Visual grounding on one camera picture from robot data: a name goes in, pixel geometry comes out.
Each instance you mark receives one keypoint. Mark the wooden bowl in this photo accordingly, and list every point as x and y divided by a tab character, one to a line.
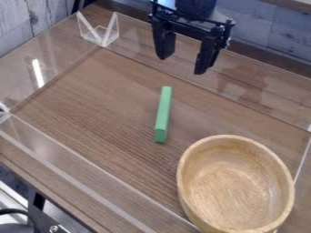
236	186

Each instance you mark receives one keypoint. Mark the black table frame leg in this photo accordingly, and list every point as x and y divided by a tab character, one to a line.
52	219

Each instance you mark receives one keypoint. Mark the clear acrylic corner bracket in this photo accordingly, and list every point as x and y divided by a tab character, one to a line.
98	35

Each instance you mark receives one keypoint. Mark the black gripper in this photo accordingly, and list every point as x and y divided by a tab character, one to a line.
201	19

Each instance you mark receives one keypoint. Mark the green rectangular stick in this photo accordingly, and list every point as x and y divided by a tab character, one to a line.
162	120

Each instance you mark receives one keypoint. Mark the clear acrylic enclosure wall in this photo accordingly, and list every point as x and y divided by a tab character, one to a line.
94	153

